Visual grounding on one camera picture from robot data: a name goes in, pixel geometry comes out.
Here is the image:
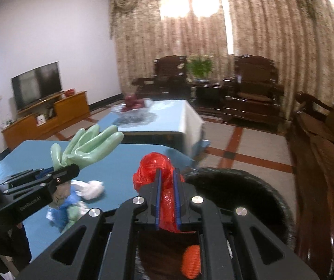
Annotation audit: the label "green rubber glove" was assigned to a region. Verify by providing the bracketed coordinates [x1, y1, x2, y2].
[50, 124, 125, 207]
[62, 205, 88, 233]

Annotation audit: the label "white tissue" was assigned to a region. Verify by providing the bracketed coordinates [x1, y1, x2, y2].
[71, 180, 104, 201]

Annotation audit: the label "blue plastic bag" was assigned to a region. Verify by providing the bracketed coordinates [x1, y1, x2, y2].
[45, 188, 80, 231]

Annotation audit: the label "orange foam fruit net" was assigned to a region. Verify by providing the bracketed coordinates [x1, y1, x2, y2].
[181, 245, 201, 279]

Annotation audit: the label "red plastic bag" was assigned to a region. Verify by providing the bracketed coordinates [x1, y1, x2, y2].
[133, 152, 186, 233]

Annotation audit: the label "black lined trash bin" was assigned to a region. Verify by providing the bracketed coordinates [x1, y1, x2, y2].
[135, 168, 295, 279]

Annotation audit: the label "wooden tv cabinet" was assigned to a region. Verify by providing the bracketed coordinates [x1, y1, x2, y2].
[2, 91, 90, 150]

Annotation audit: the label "red ornament on cabinet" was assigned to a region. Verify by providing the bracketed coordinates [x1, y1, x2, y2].
[65, 88, 75, 97]

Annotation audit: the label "flat screen television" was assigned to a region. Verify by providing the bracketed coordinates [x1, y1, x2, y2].
[11, 62, 63, 111]

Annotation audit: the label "red apples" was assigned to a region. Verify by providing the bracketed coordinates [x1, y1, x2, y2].
[121, 94, 145, 112]

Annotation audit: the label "glass fruit bowl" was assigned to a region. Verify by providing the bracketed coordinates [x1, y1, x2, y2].
[111, 99, 157, 128]

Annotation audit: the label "far blue tablecloth table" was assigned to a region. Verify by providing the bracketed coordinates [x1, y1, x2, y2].
[98, 100, 209, 159]

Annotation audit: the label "left dark wooden armchair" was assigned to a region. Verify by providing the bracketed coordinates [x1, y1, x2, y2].
[132, 55, 190, 100]

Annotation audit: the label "dark wooden armchair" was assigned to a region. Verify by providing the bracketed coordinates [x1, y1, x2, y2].
[223, 54, 284, 131]
[132, 55, 190, 100]

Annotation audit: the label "dark wooden side table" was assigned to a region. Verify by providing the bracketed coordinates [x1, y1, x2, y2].
[190, 82, 227, 118]

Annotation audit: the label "right dark wooden armchair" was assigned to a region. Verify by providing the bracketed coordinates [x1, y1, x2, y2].
[223, 54, 284, 131]

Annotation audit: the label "dark wooden sofa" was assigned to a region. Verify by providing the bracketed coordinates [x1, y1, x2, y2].
[287, 92, 334, 279]

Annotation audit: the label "potted green plant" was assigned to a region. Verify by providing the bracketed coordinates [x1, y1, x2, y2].
[185, 54, 214, 81]

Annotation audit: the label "floral beige curtains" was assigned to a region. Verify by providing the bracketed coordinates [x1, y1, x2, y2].
[110, 0, 334, 116]

